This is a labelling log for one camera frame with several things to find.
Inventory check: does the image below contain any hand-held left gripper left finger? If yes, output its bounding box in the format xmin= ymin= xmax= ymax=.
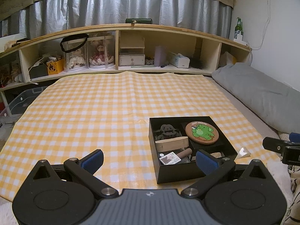
xmin=33 ymin=149 xmax=119 ymax=198

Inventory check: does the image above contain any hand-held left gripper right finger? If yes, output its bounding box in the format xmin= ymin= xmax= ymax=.
xmin=181 ymin=150 xmax=268 ymax=198

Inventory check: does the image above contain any cork coaster with green print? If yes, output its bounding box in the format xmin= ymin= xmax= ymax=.
xmin=185 ymin=121 xmax=219 ymax=144

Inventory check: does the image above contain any black storage box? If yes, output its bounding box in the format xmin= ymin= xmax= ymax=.
xmin=149 ymin=115 xmax=238 ymax=185

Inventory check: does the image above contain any oblong wooden block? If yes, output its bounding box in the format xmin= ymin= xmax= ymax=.
xmin=155 ymin=136 xmax=189 ymax=153

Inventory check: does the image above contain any dark brown hair claw clip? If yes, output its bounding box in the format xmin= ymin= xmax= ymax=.
xmin=156 ymin=123 xmax=184 ymax=142

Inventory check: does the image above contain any white fleece blanket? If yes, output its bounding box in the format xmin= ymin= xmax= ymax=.
xmin=0 ymin=156 xmax=294 ymax=225

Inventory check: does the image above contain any white paper scrap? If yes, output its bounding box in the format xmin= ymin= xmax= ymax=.
xmin=237 ymin=147 xmax=252 ymax=160

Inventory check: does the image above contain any printed cream cloth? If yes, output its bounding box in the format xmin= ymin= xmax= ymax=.
xmin=280 ymin=163 xmax=300 ymax=225

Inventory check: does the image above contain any yellow checked blanket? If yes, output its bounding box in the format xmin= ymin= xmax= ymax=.
xmin=0 ymin=71 xmax=279 ymax=203

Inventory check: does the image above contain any grey pillow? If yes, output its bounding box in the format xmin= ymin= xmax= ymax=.
xmin=211 ymin=63 xmax=300 ymax=134

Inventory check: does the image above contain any cream paper bag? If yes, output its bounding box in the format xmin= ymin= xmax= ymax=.
xmin=220 ymin=51 xmax=238 ymax=66

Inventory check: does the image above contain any yellow printed box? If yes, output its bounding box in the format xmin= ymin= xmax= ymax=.
xmin=46 ymin=58 xmax=65 ymax=75

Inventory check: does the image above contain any white tissue box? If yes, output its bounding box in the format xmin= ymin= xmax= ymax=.
xmin=169 ymin=52 xmax=190 ymax=68

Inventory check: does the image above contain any clear doll display case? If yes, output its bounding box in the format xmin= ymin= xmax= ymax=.
xmin=87 ymin=36 xmax=116 ymax=69

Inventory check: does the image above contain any black shelf box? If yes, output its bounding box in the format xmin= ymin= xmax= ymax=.
xmin=28 ymin=64 xmax=49 ymax=80

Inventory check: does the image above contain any white power strip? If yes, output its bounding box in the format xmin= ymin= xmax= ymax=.
xmin=233 ymin=36 xmax=252 ymax=50

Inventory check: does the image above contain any wooden shelf unit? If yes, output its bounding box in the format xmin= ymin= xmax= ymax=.
xmin=0 ymin=23 xmax=252 ymax=92

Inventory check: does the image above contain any white drawer box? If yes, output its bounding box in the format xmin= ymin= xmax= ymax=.
xmin=119 ymin=37 xmax=145 ymax=66

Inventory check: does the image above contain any collection of small figurines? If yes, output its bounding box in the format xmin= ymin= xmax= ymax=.
xmin=0 ymin=61 xmax=24 ymax=87

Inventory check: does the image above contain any green glass bottle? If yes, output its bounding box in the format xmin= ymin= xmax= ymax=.
xmin=234 ymin=17 xmax=244 ymax=40

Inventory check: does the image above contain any dark green case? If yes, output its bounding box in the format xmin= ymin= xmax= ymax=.
xmin=125 ymin=18 xmax=153 ymax=24

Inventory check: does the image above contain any grey curtain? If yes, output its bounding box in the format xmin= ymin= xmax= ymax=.
xmin=0 ymin=0 xmax=232 ymax=40

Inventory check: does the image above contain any doll display case black handle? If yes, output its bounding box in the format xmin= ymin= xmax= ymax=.
xmin=60 ymin=34 xmax=89 ymax=73

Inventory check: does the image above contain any white cable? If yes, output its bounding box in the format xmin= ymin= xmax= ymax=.
xmin=251 ymin=0 xmax=276 ymax=51

